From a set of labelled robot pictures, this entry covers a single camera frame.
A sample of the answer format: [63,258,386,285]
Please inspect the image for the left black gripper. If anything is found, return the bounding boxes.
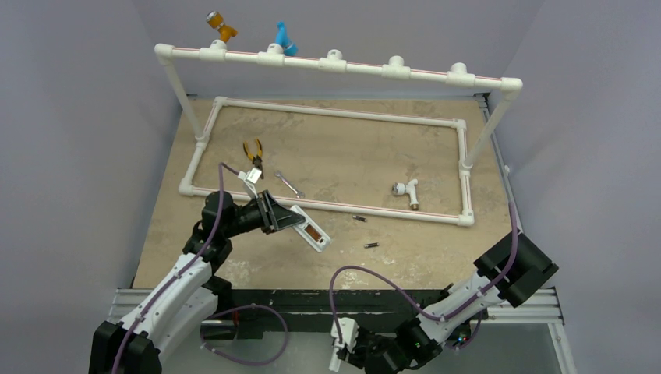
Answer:
[222,190,304,239]

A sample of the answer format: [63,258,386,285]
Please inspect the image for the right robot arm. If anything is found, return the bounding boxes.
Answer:
[329,232,559,373]

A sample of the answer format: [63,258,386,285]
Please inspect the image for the silver open-end wrench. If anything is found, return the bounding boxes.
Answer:
[274,171,306,199]

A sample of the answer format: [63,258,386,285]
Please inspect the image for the orange hose nozzle fitting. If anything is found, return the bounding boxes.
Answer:
[206,11,238,43]

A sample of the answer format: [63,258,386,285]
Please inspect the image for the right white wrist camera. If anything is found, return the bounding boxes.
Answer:
[328,318,359,372]

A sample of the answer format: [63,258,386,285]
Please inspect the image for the aluminium extrusion rail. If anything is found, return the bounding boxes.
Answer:
[105,288,565,326]

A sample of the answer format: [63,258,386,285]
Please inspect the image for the yellow handled pliers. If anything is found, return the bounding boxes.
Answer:
[242,139,265,179]

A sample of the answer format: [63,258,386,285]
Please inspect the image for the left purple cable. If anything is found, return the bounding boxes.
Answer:
[110,161,290,374]

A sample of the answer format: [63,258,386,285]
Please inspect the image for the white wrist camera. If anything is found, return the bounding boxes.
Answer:
[238,168,262,199]
[328,318,359,372]

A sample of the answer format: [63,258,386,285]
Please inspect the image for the white PVC tap fitting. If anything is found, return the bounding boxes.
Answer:
[391,178,419,211]

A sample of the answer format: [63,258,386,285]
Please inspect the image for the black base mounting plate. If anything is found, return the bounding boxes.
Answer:
[182,288,490,342]

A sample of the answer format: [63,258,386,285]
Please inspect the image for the blue hose nozzle fitting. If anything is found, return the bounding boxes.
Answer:
[274,21,299,57]

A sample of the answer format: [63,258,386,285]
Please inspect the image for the white PVC pipe frame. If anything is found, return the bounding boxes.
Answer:
[154,40,523,227]

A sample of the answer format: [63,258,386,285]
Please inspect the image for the white remote control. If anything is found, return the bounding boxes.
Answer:
[289,205,332,253]

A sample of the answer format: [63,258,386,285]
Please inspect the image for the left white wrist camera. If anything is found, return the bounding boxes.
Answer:
[238,168,262,199]

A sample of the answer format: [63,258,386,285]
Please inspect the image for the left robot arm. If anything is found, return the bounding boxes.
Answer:
[89,190,309,373]

